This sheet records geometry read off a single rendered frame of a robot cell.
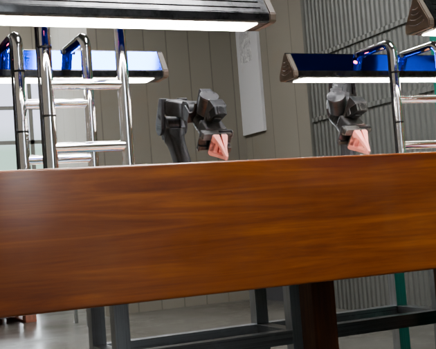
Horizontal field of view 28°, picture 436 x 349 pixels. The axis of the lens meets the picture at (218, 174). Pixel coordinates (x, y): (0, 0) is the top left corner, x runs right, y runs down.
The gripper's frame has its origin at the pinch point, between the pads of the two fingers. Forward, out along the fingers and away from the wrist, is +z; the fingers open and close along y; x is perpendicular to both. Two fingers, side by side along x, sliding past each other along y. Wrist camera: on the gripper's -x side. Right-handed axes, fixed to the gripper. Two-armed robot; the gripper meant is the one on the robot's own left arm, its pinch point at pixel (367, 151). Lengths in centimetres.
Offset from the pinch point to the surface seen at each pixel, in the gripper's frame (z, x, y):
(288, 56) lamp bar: -2.6, -30.2, -34.2
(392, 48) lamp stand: 9.9, -39.5, -12.4
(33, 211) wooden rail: 89, -58, -124
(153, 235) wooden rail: 92, -54, -108
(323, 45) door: -300, 123, 182
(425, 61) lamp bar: -1.2, -29.7, 9.6
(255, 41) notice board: -400, 173, 185
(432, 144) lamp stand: 26.4, -20.4, -2.6
